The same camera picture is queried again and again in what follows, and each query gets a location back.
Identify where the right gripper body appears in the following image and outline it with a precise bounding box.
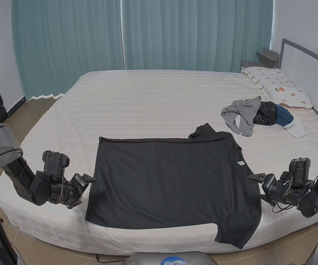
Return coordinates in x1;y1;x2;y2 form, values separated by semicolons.
261;173;290;204

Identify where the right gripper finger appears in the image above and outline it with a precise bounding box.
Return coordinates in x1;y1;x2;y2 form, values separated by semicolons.
246;172;269;182
259;194;276;207

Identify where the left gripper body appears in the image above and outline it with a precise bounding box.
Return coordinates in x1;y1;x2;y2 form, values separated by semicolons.
62;172;90;205

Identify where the black T-shirt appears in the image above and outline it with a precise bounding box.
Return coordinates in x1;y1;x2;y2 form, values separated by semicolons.
85;123;263;249

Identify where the bed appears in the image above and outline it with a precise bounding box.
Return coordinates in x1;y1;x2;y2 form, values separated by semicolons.
0;38;318;255

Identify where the white garment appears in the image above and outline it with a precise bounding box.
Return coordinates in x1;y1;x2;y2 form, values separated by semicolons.
284;120;306;138

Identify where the black shiny garment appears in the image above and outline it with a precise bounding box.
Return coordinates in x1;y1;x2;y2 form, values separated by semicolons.
253;101;278;126

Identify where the dark blue garment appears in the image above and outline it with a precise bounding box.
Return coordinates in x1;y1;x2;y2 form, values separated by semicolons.
275;105;295;128

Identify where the grey garment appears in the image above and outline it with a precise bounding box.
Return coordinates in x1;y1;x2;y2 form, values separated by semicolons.
221;96;262;137

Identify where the white printed pillow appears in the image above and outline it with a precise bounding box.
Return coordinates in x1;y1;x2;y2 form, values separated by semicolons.
243;66;314;109

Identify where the grey bedside table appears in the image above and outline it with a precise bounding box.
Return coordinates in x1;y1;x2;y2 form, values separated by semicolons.
241;47;279;72

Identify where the blue-green curtain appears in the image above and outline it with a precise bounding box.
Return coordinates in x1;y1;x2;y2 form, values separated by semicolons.
11;0;126;100
122;0;274;73

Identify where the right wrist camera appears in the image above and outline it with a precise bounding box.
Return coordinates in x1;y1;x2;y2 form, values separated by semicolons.
279;171;292;188

